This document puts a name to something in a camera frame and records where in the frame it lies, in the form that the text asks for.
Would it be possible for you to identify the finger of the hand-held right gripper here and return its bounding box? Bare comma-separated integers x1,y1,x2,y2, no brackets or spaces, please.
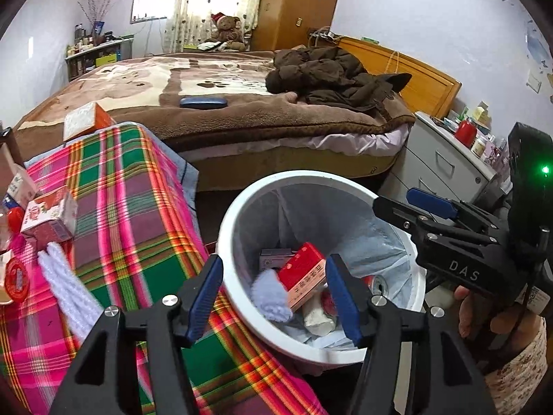
407,187,511,235
374,196,459,243

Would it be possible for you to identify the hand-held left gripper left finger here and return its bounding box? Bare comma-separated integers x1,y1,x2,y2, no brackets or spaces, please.
49,254,224,415

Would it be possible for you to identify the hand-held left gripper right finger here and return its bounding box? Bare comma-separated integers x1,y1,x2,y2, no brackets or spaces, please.
325,254,497,415

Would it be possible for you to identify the cream paper bag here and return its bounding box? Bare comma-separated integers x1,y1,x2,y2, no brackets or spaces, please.
302,294,338,335

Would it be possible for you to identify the red cartoon drink can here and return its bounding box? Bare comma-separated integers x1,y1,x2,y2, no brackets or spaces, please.
322,274,390,314

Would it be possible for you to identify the red cardboard box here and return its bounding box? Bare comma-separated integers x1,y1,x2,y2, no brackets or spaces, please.
279,242,327,312

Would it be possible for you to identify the grey bin liner bag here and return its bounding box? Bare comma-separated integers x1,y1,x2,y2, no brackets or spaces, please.
276,186,415,351

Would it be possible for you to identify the fluffy white foam net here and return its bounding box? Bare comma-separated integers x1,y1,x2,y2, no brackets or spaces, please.
251,270,292,323

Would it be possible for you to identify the small purple white box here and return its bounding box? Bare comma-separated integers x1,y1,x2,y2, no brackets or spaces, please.
259,248,294,271

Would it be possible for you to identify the white round bin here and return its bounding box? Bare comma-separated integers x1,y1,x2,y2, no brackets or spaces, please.
216,172,426,364

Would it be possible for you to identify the pink drink carton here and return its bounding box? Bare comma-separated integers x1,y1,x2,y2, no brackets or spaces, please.
19,186,78,243

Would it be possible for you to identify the red-lid plastic cup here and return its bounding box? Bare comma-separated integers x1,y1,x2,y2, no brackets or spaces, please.
4,257,31,303

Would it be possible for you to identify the white printed carton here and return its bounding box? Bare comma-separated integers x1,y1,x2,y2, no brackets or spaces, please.
6,168,39,208

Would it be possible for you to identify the person's right forearm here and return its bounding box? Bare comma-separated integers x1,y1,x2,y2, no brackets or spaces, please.
484,326,549,415

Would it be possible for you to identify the person's right hand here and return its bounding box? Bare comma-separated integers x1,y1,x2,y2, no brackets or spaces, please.
453,286,543,366

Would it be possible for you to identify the grey nightstand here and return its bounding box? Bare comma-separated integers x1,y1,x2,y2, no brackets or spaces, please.
380,112,510,225

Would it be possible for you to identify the red jar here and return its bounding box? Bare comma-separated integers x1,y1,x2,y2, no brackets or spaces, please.
454,118,477,148

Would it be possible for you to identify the pink bedsheet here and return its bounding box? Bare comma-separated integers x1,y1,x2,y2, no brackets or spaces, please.
298,125,409,156

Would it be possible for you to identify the plaid tablecloth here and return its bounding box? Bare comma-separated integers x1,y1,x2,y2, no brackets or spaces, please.
0,123,329,415

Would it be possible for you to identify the yellow-green small box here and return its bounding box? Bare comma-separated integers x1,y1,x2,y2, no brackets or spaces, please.
471,103,493,128

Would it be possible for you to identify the bed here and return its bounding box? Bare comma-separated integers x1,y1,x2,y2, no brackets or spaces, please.
13,37,463,193

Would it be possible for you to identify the pale blue under cloth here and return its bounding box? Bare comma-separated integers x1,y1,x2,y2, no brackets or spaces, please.
144,125,199,208

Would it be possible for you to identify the wooden headboard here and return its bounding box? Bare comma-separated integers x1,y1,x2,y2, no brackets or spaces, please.
337,37,463,119

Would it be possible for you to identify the brown jacket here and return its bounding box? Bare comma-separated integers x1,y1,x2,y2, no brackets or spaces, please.
264,47,413,111

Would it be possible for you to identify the white power strip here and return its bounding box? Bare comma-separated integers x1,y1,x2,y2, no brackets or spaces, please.
309,28,342,46

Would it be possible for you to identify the dark blue glasses case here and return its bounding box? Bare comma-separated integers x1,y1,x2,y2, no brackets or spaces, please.
179,96,227,109

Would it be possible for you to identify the orange white tissue box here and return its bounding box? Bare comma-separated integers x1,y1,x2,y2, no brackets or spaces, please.
63,101,117,141

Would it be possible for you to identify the brown printed blanket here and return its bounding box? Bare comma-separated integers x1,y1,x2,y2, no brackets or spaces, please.
13,49,415,148

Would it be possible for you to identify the wooden wardrobe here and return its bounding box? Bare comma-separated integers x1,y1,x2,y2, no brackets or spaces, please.
251,0,346,53

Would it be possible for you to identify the brown teddy bear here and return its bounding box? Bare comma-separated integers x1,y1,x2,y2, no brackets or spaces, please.
203,12,247,52

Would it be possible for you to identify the grey storage shelf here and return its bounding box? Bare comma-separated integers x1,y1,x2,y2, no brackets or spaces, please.
65,37,134,81

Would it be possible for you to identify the heart print curtain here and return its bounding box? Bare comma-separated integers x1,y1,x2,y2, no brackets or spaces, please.
162,0,266,53

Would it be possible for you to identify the row of cosmetic bottles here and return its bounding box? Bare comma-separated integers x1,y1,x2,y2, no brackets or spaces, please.
67,21,106,50

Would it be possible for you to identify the small window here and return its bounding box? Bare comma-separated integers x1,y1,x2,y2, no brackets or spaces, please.
130,0,176,24

